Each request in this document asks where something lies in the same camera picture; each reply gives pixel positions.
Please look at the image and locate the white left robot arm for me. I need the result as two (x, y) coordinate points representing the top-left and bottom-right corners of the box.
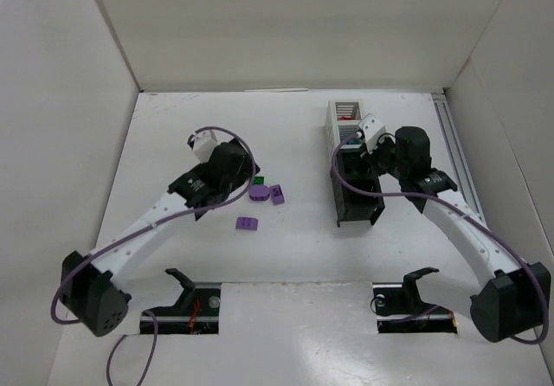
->
(52, 138), (260, 338)

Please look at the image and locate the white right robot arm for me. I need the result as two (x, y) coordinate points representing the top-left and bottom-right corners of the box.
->
(360, 125), (551, 344)

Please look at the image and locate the purple oval lego piece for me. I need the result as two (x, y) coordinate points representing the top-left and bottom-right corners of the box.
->
(248, 184), (270, 202)

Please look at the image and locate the black double-bin container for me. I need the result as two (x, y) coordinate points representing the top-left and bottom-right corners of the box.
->
(330, 149), (384, 227)

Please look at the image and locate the purple square lego brick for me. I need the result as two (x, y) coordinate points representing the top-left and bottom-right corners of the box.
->
(269, 184), (286, 205)

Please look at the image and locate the purple rounded lego brick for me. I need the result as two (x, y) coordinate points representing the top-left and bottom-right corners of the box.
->
(235, 216), (259, 231)

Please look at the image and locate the white double-bin container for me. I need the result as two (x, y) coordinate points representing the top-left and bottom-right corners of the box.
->
(325, 100), (365, 156)

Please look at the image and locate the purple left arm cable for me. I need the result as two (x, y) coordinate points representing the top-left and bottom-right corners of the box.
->
(50, 125), (259, 386)

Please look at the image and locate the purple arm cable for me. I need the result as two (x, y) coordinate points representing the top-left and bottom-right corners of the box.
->
(331, 132), (549, 344)
(50, 125), (259, 386)

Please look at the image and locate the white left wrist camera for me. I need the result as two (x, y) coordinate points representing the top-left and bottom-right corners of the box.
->
(187, 130), (218, 163)

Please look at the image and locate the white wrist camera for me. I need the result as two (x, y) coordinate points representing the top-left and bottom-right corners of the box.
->
(358, 113), (386, 153)
(187, 130), (218, 163)

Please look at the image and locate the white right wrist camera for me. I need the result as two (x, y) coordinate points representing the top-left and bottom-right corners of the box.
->
(358, 113), (386, 153)

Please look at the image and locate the aluminium rail at table edge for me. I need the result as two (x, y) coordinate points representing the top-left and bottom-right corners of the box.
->
(431, 93), (482, 218)

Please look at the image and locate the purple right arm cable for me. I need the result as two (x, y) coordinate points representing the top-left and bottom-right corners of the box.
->
(331, 132), (549, 344)

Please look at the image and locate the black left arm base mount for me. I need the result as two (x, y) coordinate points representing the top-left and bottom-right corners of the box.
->
(150, 268), (222, 335)

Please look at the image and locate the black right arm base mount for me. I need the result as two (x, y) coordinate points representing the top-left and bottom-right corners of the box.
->
(370, 267), (458, 334)

